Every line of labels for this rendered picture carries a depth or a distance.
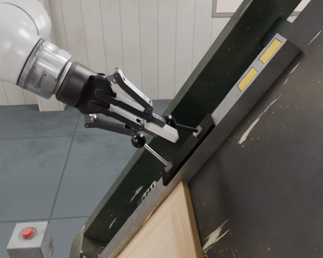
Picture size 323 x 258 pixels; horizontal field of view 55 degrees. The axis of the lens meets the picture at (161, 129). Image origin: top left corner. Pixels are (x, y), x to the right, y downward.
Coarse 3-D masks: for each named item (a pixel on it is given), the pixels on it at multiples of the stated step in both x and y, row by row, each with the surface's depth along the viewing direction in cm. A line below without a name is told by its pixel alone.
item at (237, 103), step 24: (288, 48) 59; (264, 72) 61; (240, 96) 64; (216, 120) 68; (240, 120) 67; (216, 144) 70; (192, 168) 73; (168, 192) 76; (144, 216) 80; (120, 240) 85
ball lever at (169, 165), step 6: (132, 138) 76; (138, 138) 75; (144, 138) 76; (132, 144) 76; (138, 144) 75; (144, 144) 76; (150, 150) 76; (156, 156) 76; (162, 162) 75; (168, 168) 75
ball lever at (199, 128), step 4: (164, 116) 63; (168, 116) 62; (172, 116) 63; (168, 120) 62; (172, 120) 62; (168, 124) 62; (172, 124) 62; (176, 124) 65; (180, 124) 66; (180, 128) 66; (184, 128) 67; (188, 128) 67; (192, 128) 68; (196, 128) 69; (200, 128) 69; (196, 132) 69; (200, 132) 69; (196, 136) 70
